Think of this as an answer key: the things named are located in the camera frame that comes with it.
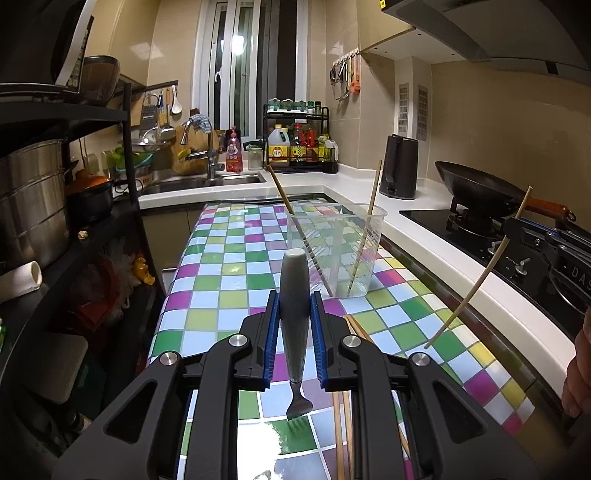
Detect white paper roll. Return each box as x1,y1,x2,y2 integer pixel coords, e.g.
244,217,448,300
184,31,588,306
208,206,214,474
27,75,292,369
0,261,42,303

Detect black spice rack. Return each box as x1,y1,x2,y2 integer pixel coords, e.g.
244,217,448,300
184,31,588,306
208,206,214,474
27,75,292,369
262,102,339,174

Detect chrome kitchen faucet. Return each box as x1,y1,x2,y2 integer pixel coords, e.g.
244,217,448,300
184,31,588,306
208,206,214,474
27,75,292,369
177,111,224,182

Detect range hood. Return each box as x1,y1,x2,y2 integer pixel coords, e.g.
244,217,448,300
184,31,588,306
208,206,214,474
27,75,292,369
381,0,590,85

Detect hanging utensils on wall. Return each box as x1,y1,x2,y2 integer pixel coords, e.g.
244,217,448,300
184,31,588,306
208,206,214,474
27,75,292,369
329,48,361,102

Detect brown bowl on shelf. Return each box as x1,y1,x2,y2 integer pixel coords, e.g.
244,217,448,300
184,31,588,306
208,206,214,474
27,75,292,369
80,55,120,105

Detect person's right hand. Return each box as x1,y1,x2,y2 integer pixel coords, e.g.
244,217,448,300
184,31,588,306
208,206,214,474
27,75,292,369
562,309,591,417

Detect glass jar by sink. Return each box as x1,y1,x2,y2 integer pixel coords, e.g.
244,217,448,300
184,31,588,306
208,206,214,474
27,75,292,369
245,144,263,171

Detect black metal shelf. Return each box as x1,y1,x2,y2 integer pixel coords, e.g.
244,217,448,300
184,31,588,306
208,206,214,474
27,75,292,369
1,98,163,479

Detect steel sink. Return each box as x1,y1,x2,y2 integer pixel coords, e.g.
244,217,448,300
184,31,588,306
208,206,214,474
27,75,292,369
142,173,266,195

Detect orange lidded pot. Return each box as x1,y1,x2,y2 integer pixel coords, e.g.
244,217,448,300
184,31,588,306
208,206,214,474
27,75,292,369
64,170,113,216

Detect grey handled spoon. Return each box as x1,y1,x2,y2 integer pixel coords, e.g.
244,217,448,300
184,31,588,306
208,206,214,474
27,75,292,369
280,248,312,420

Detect black wok orange handle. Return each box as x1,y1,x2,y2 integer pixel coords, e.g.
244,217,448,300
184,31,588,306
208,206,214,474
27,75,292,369
434,160,577,222

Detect yellow label oil jug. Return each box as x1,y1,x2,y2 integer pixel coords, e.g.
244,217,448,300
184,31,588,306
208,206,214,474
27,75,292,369
267,124,290,169

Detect microwave oven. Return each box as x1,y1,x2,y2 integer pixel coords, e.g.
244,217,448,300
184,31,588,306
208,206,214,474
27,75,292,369
1,0,95,87

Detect red dish soap bottle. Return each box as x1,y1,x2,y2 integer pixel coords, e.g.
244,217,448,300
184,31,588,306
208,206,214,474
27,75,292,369
226,127,243,173

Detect clear plastic measuring cup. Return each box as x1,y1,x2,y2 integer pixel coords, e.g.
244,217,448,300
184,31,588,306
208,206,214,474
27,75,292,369
287,201,387,299

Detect black gas stove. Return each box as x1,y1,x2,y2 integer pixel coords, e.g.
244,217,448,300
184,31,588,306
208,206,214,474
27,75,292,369
399,202,591,342

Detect stainless steel stock pot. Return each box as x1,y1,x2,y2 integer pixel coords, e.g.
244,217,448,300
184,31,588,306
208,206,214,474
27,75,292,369
0,140,68,269

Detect black electric kettle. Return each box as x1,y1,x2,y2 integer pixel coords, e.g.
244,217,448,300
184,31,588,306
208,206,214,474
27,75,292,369
380,134,419,200

